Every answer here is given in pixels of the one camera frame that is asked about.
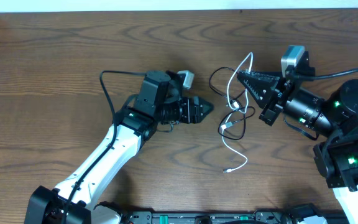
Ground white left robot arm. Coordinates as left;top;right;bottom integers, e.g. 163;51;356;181
24;70;213;223

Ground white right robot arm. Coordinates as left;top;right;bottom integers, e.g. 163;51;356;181
234;45;358;223

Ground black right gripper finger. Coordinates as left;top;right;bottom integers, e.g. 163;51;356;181
238;78;280;108
237;70;282;80

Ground black USB cable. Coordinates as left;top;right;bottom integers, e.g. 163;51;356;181
208;66;257;141

